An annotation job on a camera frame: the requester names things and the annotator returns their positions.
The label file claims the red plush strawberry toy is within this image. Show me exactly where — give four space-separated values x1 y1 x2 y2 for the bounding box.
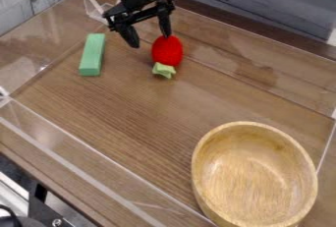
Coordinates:
151 35 184 79

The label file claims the clear acrylic tray barrier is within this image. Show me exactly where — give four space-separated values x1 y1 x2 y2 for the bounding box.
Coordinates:
0 0 336 227

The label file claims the black table leg bracket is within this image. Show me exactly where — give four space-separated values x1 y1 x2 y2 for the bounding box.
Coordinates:
28 184 75 227

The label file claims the black cable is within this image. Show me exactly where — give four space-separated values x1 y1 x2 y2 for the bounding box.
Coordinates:
0 204 24 227

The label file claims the clear acrylic corner stand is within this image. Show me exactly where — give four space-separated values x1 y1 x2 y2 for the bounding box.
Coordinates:
84 0 114 25

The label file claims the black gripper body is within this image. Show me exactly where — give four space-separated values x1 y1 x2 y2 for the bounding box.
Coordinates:
103 0 175 29

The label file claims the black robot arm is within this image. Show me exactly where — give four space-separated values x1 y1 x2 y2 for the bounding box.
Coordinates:
103 0 175 48

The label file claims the green rectangular block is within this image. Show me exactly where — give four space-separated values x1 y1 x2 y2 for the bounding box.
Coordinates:
79 33 106 77

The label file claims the wooden bowl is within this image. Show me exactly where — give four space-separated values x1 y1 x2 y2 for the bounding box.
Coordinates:
192 121 318 227

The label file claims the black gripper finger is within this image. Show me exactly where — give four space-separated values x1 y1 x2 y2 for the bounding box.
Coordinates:
158 13 172 37
118 24 139 48

